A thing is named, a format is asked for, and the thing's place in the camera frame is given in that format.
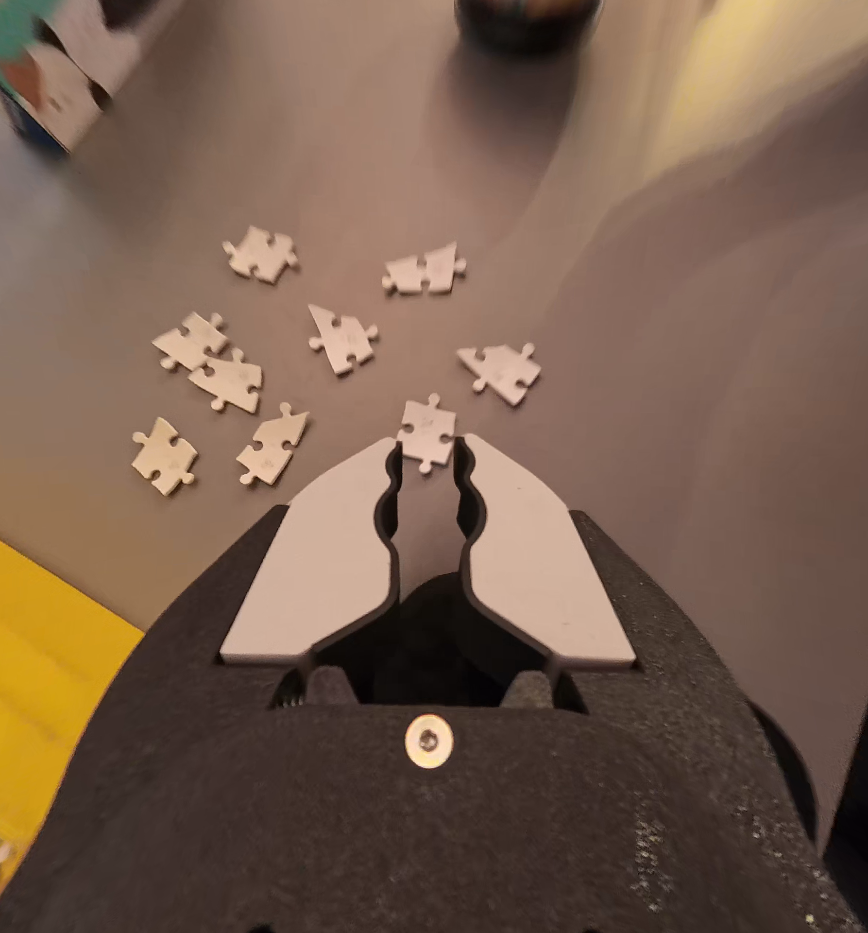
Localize black cushioned pad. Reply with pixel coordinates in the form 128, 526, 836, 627
361, 572, 821, 847

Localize printed puzzle box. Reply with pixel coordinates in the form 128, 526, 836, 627
0, 0, 143, 154

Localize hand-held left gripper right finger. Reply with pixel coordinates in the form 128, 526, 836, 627
454, 435, 637, 704

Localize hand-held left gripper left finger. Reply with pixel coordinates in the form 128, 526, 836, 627
219, 437, 403, 704

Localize black ball stand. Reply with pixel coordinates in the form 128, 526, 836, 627
454, 0, 604, 53

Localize white puzzle pieces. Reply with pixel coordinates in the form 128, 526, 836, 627
131, 225, 543, 498

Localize yellow plastic bin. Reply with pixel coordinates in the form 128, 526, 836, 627
0, 519, 145, 933

